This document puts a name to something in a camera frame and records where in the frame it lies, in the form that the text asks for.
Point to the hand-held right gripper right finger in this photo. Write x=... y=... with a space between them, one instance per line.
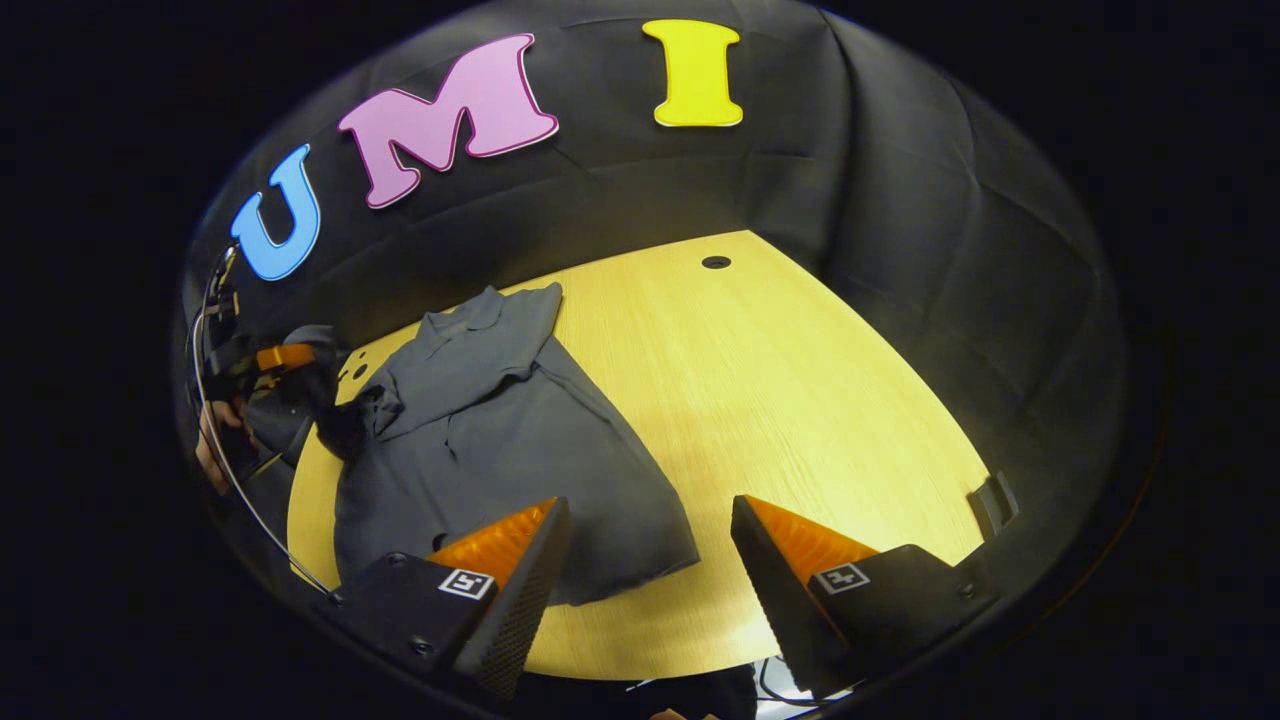
x=775 y=590

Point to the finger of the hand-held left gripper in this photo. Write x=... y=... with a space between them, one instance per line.
x=285 y=357

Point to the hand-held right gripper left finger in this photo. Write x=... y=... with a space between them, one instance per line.
x=525 y=600

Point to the grey long-sleeved shirt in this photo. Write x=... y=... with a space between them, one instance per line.
x=500 y=450

